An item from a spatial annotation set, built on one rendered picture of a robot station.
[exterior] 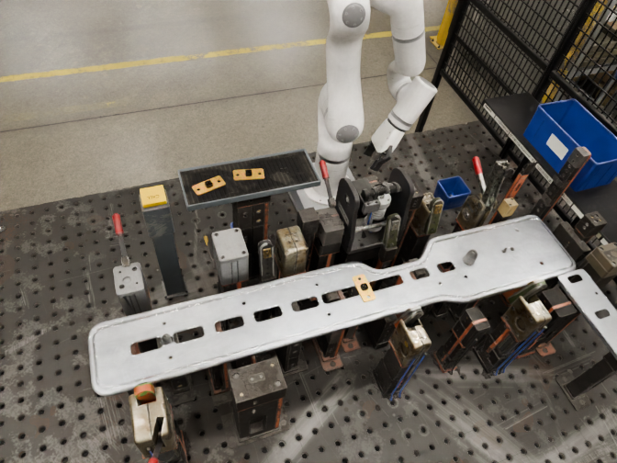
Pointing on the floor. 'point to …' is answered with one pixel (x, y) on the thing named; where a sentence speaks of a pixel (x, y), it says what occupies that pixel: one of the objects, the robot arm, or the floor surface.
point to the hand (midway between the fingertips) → (371, 160)
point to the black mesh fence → (528, 68)
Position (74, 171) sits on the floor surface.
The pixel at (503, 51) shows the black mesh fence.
